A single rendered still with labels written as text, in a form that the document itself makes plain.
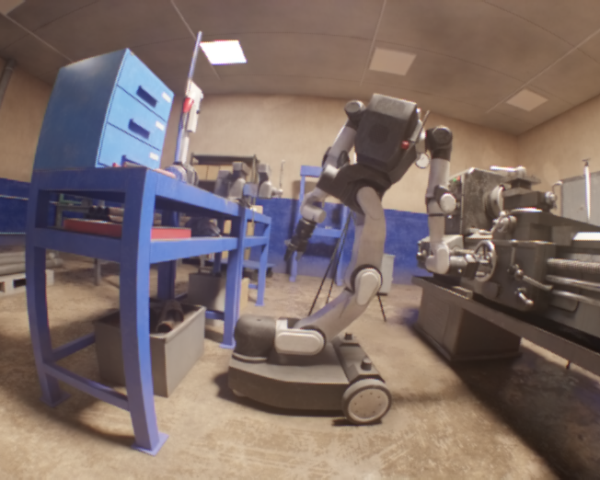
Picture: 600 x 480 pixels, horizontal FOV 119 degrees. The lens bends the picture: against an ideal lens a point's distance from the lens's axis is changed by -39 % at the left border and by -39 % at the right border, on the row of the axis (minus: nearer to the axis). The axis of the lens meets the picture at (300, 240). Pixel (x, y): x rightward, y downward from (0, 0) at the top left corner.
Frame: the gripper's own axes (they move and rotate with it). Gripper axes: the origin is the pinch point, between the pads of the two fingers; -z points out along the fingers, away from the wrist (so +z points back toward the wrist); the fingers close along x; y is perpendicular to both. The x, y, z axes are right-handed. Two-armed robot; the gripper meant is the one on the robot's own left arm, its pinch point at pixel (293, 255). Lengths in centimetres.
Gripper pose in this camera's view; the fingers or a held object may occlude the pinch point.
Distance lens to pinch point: 142.7
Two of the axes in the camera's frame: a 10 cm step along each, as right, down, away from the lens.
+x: 5.2, 0.6, 8.5
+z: 3.9, -9.1, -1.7
